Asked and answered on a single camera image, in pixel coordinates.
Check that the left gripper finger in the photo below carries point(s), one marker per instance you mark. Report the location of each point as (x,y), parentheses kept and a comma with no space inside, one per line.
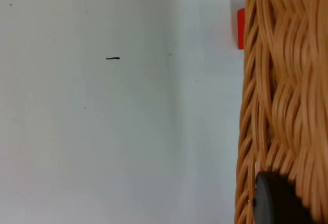
(274,201)

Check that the pale brown wicker basket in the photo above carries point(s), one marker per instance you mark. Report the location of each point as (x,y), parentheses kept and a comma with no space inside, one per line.
(289,80)

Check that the red cylinder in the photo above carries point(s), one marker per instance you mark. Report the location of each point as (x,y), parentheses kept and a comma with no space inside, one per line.
(241,29)

